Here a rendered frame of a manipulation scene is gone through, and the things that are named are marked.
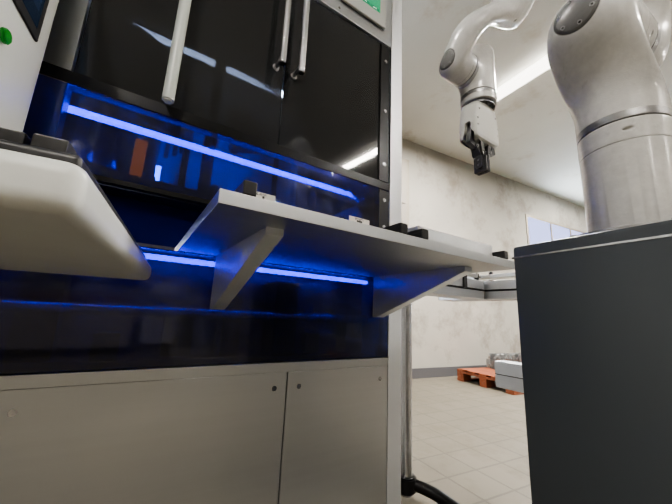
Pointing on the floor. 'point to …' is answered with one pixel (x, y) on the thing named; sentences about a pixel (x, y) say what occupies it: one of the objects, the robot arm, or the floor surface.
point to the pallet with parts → (488, 371)
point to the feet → (424, 490)
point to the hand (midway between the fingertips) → (481, 165)
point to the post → (390, 225)
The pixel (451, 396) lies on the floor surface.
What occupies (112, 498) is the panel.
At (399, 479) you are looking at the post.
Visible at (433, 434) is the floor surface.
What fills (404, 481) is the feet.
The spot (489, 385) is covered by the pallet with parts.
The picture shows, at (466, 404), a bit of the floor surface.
